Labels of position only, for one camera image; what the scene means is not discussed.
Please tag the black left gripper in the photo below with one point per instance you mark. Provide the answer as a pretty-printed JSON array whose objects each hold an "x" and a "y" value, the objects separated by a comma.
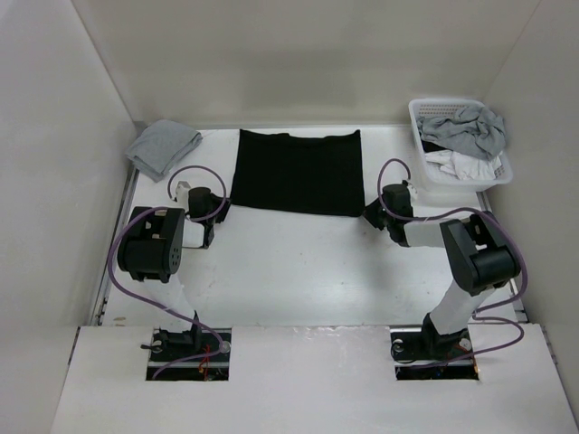
[{"x": 223, "y": 212}]

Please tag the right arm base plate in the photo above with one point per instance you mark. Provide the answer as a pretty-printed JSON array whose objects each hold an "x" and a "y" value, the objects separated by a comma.
[{"x": 419, "y": 357}]

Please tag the folded grey tank top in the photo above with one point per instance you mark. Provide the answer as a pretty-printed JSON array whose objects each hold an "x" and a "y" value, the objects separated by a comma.
[{"x": 161, "y": 146}]

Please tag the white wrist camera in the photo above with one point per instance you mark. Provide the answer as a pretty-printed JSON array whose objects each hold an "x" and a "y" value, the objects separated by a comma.
[
  {"x": 181, "y": 193},
  {"x": 413, "y": 192}
]

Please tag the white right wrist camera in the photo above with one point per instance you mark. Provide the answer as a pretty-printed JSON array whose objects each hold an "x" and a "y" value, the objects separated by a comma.
[{"x": 413, "y": 192}]

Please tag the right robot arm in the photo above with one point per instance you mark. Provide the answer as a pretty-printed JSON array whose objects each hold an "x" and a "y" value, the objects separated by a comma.
[{"x": 481, "y": 259}]

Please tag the white plastic laundry basket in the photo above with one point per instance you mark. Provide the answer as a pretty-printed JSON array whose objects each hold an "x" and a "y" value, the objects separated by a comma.
[{"x": 435, "y": 180}]

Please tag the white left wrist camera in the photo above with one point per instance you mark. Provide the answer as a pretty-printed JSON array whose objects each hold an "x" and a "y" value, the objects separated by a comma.
[{"x": 181, "y": 193}]

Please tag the black tank top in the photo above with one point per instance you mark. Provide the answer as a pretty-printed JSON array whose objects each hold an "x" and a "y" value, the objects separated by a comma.
[{"x": 312, "y": 175}]

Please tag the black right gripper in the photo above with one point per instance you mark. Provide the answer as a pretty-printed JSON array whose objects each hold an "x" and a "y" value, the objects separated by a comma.
[{"x": 370, "y": 212}]

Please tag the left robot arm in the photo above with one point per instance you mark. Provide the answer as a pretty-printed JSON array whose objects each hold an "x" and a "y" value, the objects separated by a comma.
[{"x": 150, "y": 248}]

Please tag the crumpled grey tank top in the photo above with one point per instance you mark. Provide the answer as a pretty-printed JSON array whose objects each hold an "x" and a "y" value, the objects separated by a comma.
[{"x": 472, "y": 131}]

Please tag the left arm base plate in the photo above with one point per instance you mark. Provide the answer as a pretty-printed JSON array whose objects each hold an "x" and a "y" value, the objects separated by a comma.
[{"x": 188, "y": 356}]

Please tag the crumpled white tank top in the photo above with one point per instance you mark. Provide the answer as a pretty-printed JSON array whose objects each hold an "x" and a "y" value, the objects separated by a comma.
[{"x": 464, "y": 167}]

